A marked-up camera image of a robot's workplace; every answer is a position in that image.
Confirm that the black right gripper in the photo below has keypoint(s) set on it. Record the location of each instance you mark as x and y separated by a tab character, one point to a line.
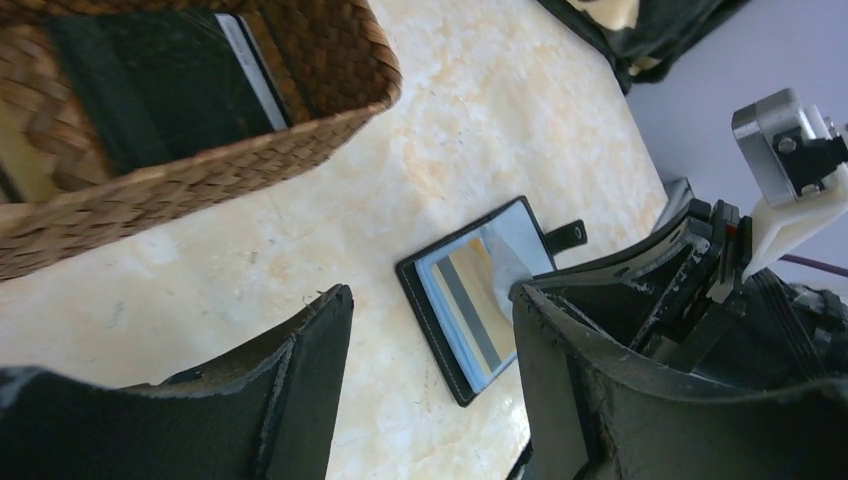
677	297

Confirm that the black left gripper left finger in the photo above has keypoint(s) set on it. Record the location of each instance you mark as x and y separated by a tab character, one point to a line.
264	410

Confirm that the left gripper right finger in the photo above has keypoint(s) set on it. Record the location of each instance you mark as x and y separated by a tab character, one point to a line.
598	410

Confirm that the black leather card holder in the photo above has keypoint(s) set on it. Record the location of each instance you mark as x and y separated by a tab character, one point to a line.
519	250

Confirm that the brown wicker divided basket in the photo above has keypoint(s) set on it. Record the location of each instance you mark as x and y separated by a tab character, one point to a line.
331	61

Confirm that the black floral patterned blanket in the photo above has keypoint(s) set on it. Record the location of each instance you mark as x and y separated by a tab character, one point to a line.
642	39

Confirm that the black wallet in basket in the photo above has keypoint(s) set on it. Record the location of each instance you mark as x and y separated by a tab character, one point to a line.
163	86

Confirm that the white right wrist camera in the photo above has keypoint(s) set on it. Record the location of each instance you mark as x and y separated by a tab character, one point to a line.
799	161

